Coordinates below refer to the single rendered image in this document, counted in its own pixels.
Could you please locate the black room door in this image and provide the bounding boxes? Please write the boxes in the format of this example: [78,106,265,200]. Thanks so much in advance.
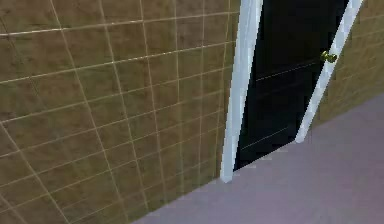
[219,0,365,184]

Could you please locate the brass door knob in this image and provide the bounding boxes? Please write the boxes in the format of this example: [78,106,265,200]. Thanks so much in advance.
[320,50,339,64]

